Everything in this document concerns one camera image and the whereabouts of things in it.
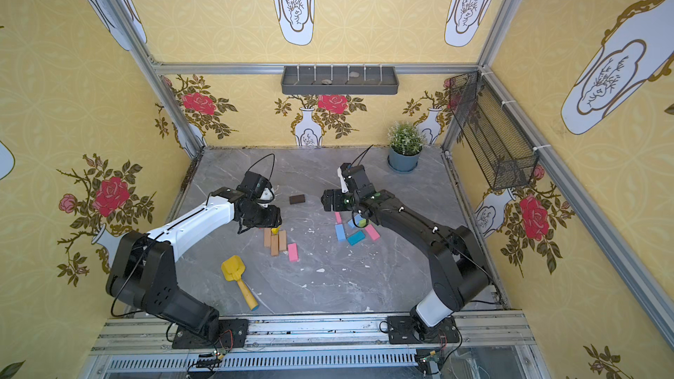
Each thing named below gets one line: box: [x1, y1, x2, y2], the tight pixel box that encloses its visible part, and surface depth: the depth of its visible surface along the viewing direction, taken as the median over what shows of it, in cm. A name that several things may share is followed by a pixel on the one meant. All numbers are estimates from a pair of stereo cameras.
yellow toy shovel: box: [221, 255, 259, 312], surface depth 85 cm
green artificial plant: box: [387, 121, 431, 157], surface depth 104 cm
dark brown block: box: [289, 194, 306, 205], surface depth 105 cm
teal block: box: [346, 229, 366, 247], surface depth 94 cm
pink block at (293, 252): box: [287, 243, 300, 263], surface depth 91 cm
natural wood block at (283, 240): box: [278, 229, 287, 252], surface depth 93 cm
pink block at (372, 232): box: [365, 223, 381, 242], surface depth 94 cm
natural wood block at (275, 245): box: [270, 235, 280, 257], surface depth 92 cm
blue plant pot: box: [387, 147, 421, 173], surface depth 108 cm
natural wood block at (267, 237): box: [263, 228, 272, 248], surface depth 94 cm
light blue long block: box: [335, 223, 347, 242], surface depth 94 cm
